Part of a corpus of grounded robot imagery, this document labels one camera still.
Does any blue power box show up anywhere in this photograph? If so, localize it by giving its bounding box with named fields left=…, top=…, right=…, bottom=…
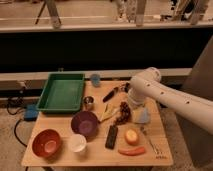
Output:
left=24, top=104, right=38, bottom=121

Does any blue plastic cup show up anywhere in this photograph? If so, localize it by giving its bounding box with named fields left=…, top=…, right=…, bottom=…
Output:
left=90, top=74, right=100, bottom=87

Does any orange carrot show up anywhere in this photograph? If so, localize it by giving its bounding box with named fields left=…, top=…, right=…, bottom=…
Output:
left=118, top=147, right=146, bottom=156

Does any wooden folding table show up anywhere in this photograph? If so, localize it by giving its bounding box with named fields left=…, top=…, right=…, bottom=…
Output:
left=21, top=80, right=174, bottom=167

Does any light blue cloth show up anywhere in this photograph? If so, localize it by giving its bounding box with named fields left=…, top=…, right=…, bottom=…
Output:
left=132, top=107, right=150, bottom=124

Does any dark red grape bunch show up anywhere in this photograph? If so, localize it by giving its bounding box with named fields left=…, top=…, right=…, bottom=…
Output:
left=114, top=102, right=131, bottom=125

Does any black brush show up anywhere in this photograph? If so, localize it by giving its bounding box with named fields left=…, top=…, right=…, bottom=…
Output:
left=121, top=82, right=131, bottom=93

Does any red bowl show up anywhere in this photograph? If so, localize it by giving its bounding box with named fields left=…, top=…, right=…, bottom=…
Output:
left=32, top=129, right=62, bottom=158

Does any yellow apple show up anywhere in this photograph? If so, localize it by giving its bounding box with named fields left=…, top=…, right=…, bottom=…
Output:
left=124, top=129, right=139, bottom=145

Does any black cable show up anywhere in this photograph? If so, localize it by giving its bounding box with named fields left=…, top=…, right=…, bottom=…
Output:
left=6, top=96, right=28, bottom=148

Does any black handled knife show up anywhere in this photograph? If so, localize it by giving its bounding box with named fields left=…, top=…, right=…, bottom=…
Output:
left=102, top=87, right=119, bottom=103

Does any purple bowl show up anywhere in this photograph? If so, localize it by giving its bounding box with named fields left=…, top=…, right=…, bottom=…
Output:
left=71, top=111, right=98, bottom=137

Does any metal fork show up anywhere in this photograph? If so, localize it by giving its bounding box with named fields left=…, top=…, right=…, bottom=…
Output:
left=140, top=125, right=159, bottom=155

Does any black rectangular block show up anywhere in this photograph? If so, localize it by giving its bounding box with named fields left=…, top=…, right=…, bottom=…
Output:
left=105, top=125, right=118, bottom=149

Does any small metal cup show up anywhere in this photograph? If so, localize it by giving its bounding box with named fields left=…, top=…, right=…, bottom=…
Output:
left=83, top=96, right=94, bottom=110

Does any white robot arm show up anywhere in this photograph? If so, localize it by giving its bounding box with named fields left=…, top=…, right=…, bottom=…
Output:
left=127, top=67, right=213, bottom=135

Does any green plastic tray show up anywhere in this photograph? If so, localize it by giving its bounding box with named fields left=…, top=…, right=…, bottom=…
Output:
left=37, top=72, right=84, bottom=113

